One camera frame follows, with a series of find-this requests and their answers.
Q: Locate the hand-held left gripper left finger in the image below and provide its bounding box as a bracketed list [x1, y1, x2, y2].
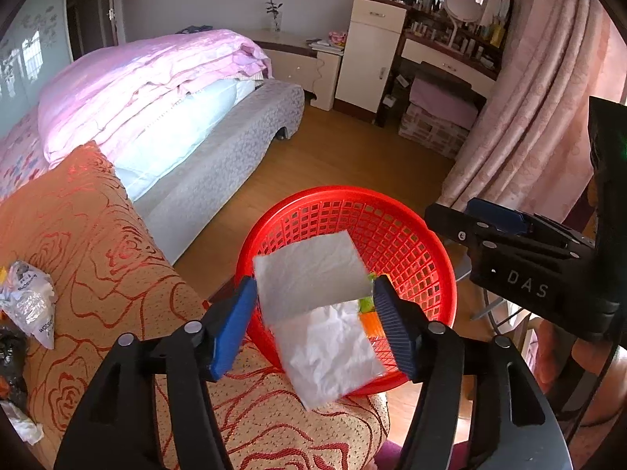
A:
[53, 277, 259, 470]

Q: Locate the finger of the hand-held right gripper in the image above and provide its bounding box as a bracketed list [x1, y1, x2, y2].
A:
[467, 198, 596, 251]
[424, 203, 575, 258]

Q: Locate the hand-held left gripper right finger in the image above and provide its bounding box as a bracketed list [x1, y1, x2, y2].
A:
[372, 274, 571, 470]

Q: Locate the red plastic mesh basket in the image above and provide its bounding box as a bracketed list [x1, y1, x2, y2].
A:
[235, 186, 458, 398]

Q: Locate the white paper sheet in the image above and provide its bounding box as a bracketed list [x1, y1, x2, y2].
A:
[253, 228, 389, 410]

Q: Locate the white tissue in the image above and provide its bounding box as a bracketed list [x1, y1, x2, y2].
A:
[0, 398, 45, 445]

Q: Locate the orange packet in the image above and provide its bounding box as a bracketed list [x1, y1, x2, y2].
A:
[360, 312, 384, 338]

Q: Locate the brick pattern storage box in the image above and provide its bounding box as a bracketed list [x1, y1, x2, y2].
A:
[398, 103, 471, 160]

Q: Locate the purple clothing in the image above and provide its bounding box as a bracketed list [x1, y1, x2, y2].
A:
[375, 438, 407, 470]

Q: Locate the purple padded stool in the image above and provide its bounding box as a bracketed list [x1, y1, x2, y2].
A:
[410, 78, 480, 129]

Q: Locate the pink curtain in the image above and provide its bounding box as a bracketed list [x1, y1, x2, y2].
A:
[436, 0, 627, 236]

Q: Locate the orange rose pattern blanket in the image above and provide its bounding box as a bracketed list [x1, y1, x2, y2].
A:
[0, 139, 393, 470]

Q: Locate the dressing table with drawer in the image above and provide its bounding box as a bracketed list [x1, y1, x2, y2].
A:
[375, 34, 500, 128]

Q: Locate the bed with grey base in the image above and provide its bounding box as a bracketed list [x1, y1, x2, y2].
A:
[0, 27, 305, 265]

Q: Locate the white tall cabinet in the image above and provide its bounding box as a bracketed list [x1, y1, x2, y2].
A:
[334, 0, 410, 121]

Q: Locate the beige low cabinet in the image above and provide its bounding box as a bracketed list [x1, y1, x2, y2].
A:
[247, 29, 344, 111]

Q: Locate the row of cosmetic bottles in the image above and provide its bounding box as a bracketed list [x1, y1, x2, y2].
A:
[382, 0, 507, 67]

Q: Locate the light blue folded quilt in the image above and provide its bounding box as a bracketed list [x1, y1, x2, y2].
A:
[112, 80, 260, 201]

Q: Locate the crumpled clear plastic bag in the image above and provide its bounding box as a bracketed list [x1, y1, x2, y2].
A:
[0, 260, 56, 349]

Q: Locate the round white makeup mirror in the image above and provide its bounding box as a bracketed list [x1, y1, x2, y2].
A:
[442, 0, 483, 50]

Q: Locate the black wrapper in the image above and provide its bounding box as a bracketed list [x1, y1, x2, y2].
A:
[0, 325, 29, 398]

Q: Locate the pink folded duvet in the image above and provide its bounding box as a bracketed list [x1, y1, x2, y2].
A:
[38, 28, 274, 165]

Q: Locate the rose in glass vase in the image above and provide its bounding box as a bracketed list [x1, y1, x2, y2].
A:
[263, 0, 285, 34]

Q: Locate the pink floral bed sheet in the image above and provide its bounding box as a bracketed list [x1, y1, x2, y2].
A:
[0, 108, 52, 201]

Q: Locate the dark wooden door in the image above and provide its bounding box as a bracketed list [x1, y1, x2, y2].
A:
[66, 0, 125, 62]

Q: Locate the glass door floral wardrobe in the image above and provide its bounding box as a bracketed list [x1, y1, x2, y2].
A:
[0, 0, 74, 130]

